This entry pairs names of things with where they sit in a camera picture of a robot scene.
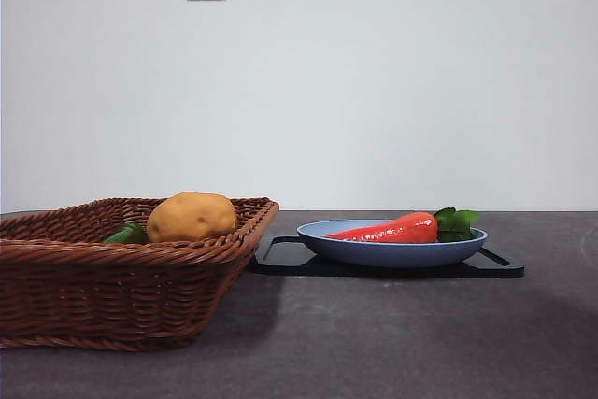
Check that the brown wicker basket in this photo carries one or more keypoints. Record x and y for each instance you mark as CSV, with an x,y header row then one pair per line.
x,y
117,291

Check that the green pepper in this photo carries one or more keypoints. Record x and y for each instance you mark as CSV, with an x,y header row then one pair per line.
x,y
122,234

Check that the yellow-brown potato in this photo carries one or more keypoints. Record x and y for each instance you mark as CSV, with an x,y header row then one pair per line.
x,y
194,217

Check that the black flat tray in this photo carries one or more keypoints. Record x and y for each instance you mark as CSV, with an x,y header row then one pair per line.
x,y
289,263

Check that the orange carrot with green leaves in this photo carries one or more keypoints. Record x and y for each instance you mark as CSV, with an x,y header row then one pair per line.
x,y
396,232

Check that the blue round plate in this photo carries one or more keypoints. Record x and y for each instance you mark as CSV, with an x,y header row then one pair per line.
x,y
387,254

